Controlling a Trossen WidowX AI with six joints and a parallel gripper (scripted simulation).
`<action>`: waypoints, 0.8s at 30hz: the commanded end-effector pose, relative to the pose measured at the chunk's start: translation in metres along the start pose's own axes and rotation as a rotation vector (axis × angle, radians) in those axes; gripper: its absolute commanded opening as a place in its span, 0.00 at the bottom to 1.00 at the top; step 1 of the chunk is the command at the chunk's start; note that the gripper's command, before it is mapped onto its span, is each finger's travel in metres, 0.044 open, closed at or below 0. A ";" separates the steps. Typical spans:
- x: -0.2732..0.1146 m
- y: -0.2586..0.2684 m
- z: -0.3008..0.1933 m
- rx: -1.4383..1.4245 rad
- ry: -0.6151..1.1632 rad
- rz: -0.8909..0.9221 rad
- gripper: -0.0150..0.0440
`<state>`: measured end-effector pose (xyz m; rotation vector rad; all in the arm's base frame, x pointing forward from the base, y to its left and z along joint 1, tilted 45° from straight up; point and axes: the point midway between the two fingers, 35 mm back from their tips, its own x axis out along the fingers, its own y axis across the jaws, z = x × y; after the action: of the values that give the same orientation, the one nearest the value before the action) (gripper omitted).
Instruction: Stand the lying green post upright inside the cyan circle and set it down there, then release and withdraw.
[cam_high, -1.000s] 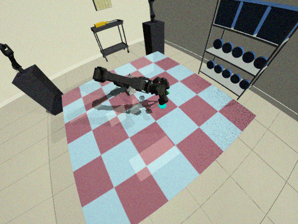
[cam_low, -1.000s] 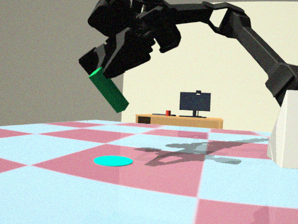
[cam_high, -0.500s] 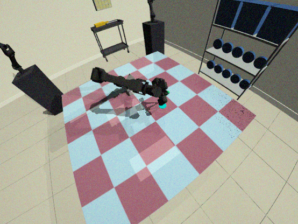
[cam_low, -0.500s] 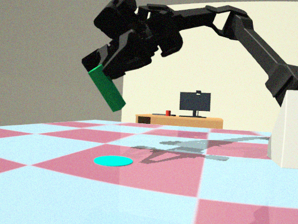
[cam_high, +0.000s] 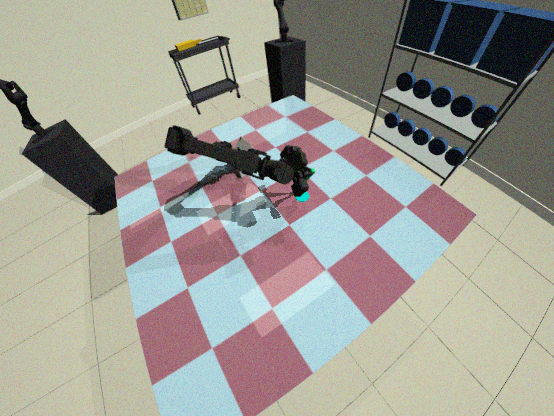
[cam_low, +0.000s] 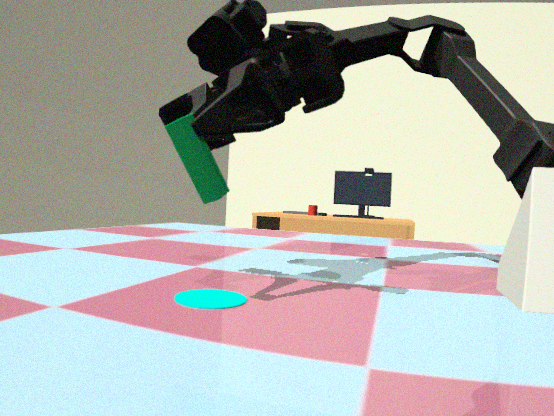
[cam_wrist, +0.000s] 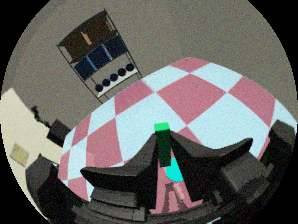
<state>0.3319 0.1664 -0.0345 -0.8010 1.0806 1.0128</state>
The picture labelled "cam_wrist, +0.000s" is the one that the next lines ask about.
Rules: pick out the green rectangular post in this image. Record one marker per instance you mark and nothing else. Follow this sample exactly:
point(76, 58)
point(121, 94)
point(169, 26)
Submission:
point(164, 155)

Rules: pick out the teal flat disc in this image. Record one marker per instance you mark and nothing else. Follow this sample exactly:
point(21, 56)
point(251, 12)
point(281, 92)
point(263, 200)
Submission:
point(173, 171)

